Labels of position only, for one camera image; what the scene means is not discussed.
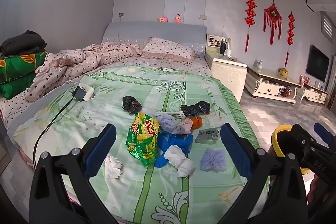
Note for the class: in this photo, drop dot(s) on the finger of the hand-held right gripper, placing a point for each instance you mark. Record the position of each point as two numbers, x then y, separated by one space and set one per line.
325 133
302 137

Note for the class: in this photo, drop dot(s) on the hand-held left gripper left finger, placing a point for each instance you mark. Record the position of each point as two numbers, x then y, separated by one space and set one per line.
101 150

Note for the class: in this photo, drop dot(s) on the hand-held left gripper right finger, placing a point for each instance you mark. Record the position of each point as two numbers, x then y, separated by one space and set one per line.
236 150

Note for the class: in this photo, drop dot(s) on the yellow round bin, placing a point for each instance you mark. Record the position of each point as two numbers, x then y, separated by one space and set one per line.
277 140

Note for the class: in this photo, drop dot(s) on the black plastic bag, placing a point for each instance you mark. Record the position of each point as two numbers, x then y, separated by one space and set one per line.
131 104
195 108

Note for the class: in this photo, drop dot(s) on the white crumpled tissue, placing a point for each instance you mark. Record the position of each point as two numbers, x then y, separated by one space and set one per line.
113 166

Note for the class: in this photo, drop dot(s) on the grey small packet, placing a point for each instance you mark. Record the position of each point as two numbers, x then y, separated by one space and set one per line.
208 135

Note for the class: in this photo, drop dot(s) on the small white cabinet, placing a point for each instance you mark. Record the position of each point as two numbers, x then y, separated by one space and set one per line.
312 94

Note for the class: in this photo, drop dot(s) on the green yellow snack bag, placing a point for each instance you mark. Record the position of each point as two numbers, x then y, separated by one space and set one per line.
141 140

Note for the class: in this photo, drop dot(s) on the orange peel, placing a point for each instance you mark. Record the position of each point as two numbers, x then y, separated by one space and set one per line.
197 123

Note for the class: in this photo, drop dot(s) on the white television cabinet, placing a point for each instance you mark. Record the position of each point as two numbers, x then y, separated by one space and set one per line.
267 87

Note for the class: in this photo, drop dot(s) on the black power adapter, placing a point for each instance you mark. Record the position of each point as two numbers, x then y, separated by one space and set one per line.
78 94

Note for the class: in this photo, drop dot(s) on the blue rubber glove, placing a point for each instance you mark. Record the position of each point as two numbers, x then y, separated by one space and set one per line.
174 142

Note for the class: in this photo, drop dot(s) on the green floral blanket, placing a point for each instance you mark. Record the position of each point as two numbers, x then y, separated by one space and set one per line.
131 92

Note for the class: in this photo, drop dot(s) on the yellow toy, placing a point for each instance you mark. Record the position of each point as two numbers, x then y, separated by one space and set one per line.
283 72

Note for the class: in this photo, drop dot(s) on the black television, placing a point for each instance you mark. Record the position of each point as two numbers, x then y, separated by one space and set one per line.
317 64

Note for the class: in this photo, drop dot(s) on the white printed paper wrapper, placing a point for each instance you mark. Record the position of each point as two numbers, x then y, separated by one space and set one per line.
168 114

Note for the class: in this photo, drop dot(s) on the white nightstand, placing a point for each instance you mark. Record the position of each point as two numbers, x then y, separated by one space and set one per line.
228 74

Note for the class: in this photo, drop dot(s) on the clear water bottle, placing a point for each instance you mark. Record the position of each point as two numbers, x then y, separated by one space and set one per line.
260 64

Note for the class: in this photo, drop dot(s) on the pink dotted duvet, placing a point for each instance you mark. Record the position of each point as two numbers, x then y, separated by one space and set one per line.
78 61

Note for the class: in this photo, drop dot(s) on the white cup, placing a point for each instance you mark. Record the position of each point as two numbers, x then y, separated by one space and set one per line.
229 52

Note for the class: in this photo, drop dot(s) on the black bottle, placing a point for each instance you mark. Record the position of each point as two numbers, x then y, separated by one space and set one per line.
222 47

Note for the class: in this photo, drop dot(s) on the window with blinds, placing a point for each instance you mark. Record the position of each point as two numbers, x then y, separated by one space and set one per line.
328 27

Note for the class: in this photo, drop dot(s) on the long red knot decoration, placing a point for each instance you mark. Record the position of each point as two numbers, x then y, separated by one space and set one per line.
290 29
250 12

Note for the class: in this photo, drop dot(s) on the green folded quilt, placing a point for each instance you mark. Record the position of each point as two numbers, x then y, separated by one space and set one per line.
18 66

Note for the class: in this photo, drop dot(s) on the pink dotted pillow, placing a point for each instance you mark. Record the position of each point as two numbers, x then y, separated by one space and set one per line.
168 50

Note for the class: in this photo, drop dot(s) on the red diamond knot decoration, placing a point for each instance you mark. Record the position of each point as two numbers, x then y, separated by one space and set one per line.
273 14

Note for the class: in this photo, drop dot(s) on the grey bed headboard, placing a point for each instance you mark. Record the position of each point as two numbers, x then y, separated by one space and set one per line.
147 31

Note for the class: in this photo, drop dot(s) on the dark folded clothes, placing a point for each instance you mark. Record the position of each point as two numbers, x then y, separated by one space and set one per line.
23 43

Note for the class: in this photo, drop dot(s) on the pink plush toy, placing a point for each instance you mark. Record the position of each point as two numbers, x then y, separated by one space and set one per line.
178 18
162 19

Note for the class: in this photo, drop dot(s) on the wall switch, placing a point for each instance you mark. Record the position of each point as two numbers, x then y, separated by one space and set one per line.
203 17

